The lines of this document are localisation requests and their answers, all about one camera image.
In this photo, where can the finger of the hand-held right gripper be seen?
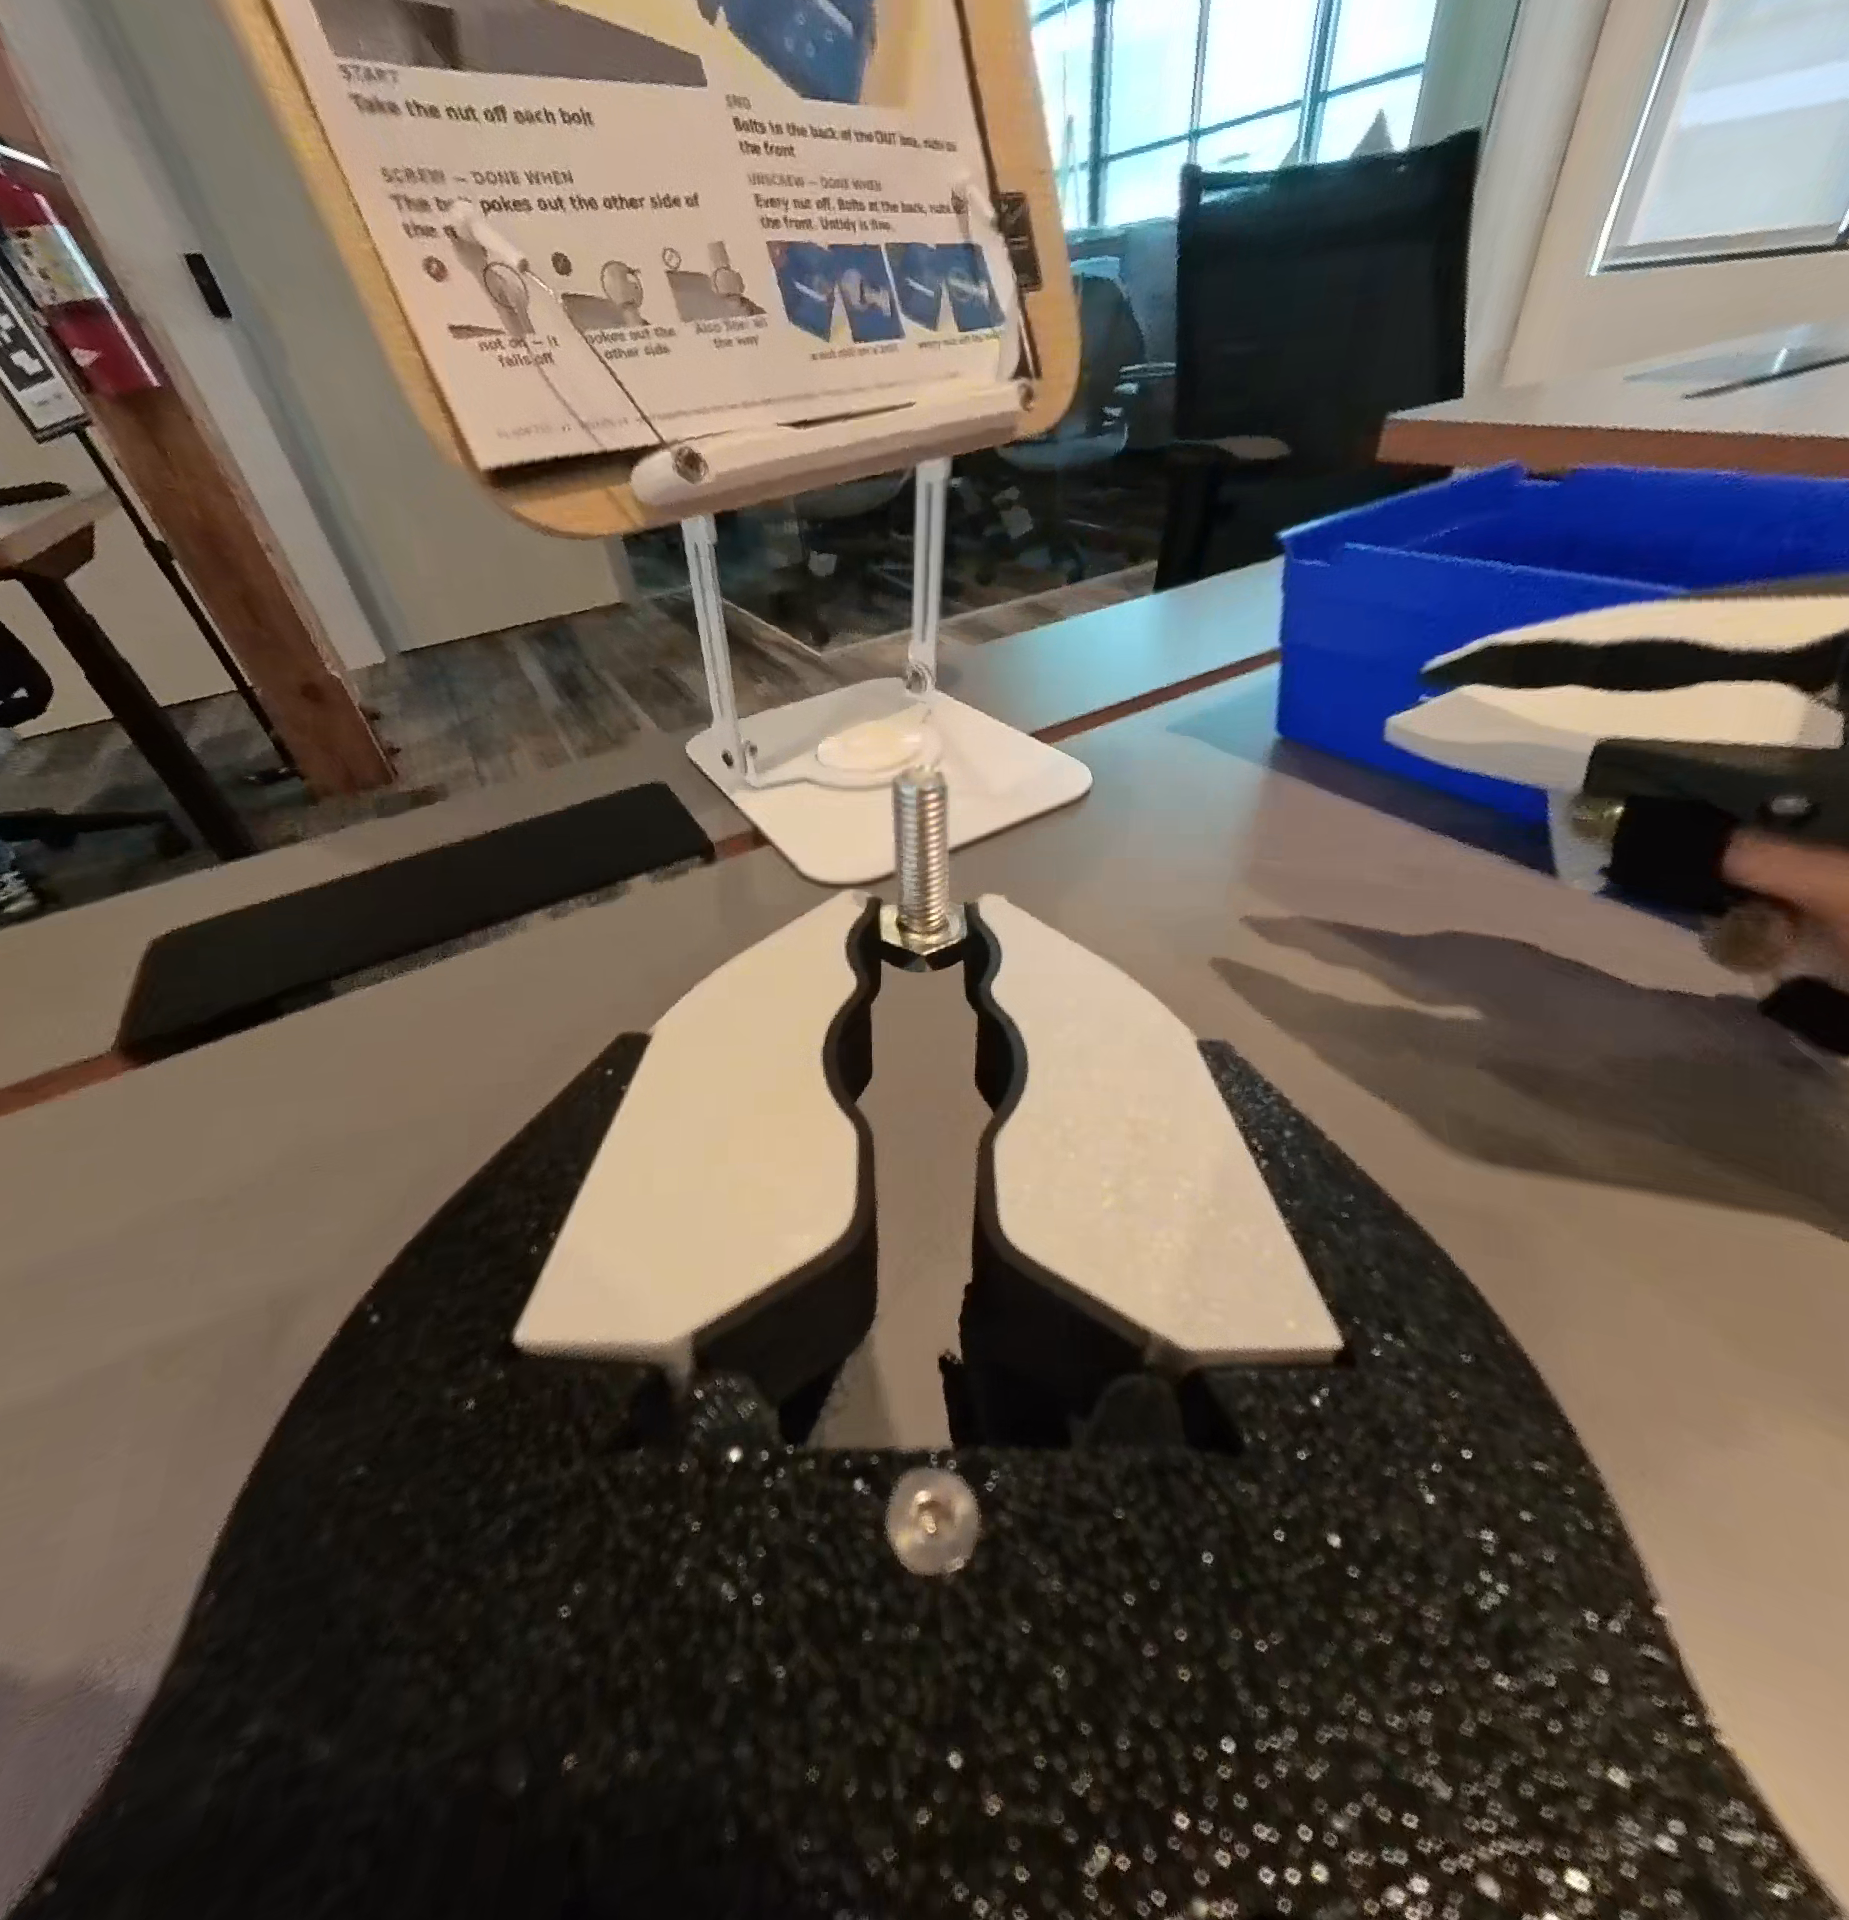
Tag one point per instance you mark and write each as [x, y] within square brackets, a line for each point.
[1645, 629]
[1508, 744]

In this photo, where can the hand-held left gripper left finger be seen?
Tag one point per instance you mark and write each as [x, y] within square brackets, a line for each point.
[713, 1141]

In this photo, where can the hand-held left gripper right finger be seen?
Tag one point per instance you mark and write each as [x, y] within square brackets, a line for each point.
[1150, 1171]

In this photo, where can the blue plastic bin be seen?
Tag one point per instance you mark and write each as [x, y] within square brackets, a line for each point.
[1359, 646]

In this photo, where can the silver hex bolt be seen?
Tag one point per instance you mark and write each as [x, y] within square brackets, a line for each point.
[918, 856]

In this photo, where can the person's right hand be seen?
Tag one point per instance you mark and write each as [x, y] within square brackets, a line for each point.
[1817, 915]

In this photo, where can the wooden edged background table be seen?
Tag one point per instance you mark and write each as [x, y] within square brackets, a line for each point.
[1539, 428]

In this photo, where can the black table mat strip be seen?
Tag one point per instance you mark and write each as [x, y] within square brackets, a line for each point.
[415, 915]

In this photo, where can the white document stand wooden board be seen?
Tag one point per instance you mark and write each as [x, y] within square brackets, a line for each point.
[984, 795]

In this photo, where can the black mesh chair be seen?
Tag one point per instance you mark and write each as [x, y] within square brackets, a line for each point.
[1314, 331]

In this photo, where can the grey office chair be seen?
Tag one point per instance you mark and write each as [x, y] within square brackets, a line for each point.
[1091, 407]

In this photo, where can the glass window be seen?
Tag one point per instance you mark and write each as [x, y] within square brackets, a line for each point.
[1255, 91]

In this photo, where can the printed instruction sheet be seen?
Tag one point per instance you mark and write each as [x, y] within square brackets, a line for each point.
[607, 242]

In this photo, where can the wooden desk black legs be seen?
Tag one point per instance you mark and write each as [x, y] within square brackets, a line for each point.
[41, 535]

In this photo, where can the black white marker sign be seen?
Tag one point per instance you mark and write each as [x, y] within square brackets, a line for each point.
[15, 353]

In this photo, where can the red fire extinguisher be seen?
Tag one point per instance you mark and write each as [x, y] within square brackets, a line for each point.
[99, 285]

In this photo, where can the wooden post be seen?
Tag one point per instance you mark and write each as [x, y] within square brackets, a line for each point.
[234, 526]

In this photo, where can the black wall switch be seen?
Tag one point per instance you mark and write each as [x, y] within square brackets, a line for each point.
[209, 285]

